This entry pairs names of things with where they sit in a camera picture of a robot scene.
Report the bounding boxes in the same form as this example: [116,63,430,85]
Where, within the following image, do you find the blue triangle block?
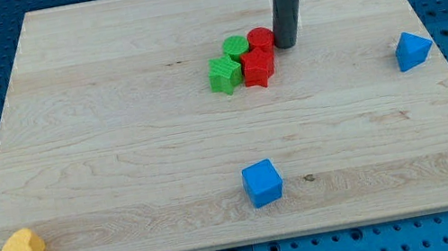
[395,32,433,72]

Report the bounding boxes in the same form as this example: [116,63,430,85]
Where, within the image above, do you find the green star block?
[208,55,243,95]

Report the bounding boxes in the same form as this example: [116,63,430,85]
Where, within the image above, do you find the wooden board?
[0,0,448,251]

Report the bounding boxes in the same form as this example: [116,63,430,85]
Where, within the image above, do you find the blue cube block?
[241,158,283,209]

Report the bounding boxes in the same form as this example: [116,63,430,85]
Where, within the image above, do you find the red star block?
[240,48,275,87]

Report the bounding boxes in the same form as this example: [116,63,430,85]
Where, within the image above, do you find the green cylinder block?
[221,35,249,62]

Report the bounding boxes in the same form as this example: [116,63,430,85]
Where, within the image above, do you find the red cylinder block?
[246,26,274,53]

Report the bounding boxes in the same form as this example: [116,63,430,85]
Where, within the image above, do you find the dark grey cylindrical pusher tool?
[273,0,300,49]

